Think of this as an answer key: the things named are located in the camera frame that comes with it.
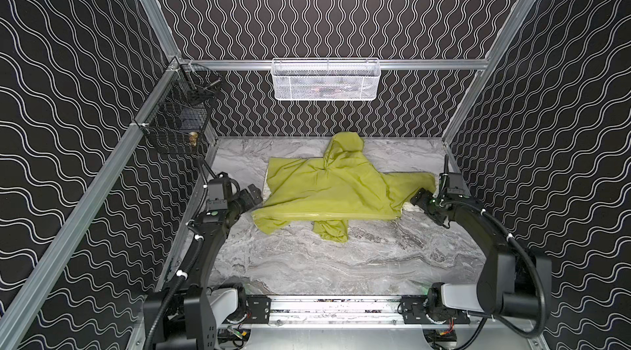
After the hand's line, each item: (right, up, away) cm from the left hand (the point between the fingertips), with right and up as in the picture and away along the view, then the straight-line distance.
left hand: (257, 196), depth 85 cm
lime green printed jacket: (+31, +2, +14) cm, 34 cm away
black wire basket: (-31, +27, +8) cm, 42 cm away
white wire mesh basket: (+25, +56, +44) cm, 75 cm away
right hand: (+59, -4, +4) cm, 59 cm away
